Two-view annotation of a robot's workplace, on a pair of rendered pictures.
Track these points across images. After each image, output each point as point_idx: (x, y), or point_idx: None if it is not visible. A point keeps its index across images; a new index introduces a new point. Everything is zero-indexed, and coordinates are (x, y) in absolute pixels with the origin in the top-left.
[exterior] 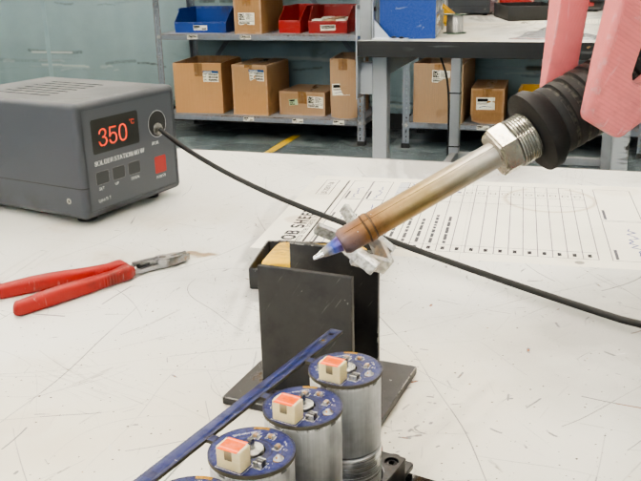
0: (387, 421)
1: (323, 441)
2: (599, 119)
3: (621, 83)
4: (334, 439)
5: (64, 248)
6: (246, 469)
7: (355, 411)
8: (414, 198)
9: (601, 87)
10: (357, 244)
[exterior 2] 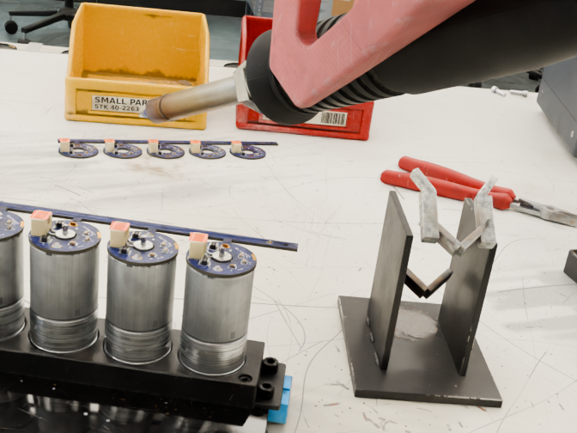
0: (386, 401)
1: (118, 273)
2: (276, 74)
3: (287, 36)
4: (130, 280)
5: (518, 167)
6: (39, 236)
7: (190, 289)
8: (186, 94)
9: (273, 33)
10: (150, 115)
